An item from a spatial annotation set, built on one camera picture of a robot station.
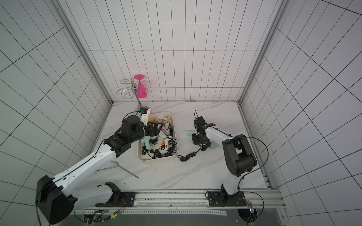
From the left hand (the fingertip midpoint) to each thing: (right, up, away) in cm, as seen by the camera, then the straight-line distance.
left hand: (157, 126), depth 77 cm
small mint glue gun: (+19, -6, +18) cm, 27 cm away
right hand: (+22, -12, +17) cm, 30 cm away
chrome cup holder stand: (-17, +26, +13) cm, 33 cm away
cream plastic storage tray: (+7, -8, +17) cm, 21 cm away
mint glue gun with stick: (+35, -13, +12) cm, 39 cm away
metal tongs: (-26, -25, +8) cm, 37 cm away
